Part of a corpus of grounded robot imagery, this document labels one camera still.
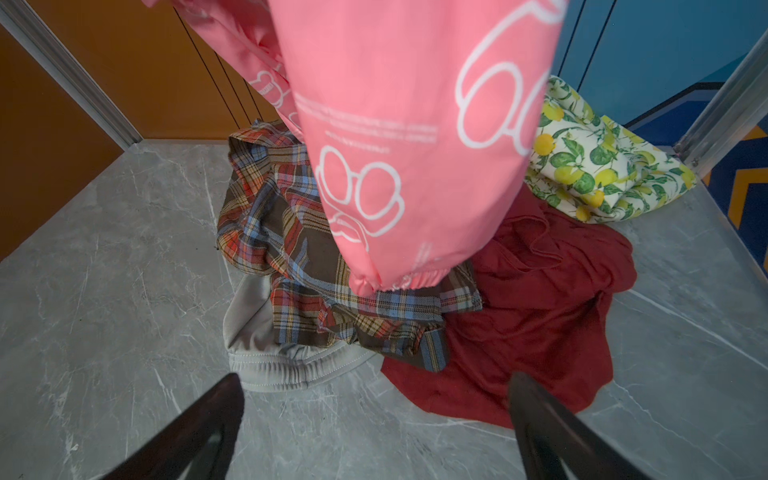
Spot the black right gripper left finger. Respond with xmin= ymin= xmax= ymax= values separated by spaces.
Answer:
xmin=105 ymin=373 xmax=244 ymax=480

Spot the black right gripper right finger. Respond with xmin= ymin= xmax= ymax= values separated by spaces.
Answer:
xmin=508 ymin=372 xmax=648 ymax=480

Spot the pink cloth with white print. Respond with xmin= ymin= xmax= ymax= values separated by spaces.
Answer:
xmin=175 ymin=0 xmax=568 ymax=296

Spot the grey ribbed cloth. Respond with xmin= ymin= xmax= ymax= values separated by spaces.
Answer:
xmin=222 ymin=275 xmax=375 ymax=393

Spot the dark red cloth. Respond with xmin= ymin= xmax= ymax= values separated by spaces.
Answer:
xmin=382 ymin=189 xmax=637 ymax=428

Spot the lemon print cloth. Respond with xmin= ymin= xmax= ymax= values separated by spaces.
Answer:
xmin=525 ymin=75 xmax=697 ymax=224

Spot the plaid flannel shirt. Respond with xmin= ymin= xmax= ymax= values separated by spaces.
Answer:
xmin=217 ymin=121 xmax=482 ymax=372

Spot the aluminium corner post right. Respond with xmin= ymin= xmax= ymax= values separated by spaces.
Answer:
xmin=674 ymin=35 xmax=767 ymax=178

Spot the aluminium corner post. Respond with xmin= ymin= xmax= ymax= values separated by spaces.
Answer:
xmin=1 ymin=0 xmax=143 ymax=150
xmin=674 ymin=35 xmax=767 ymax=178

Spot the aluminium corner post left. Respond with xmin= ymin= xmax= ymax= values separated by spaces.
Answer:
xmin=1 ymin=0 xmax=143 ymax=150

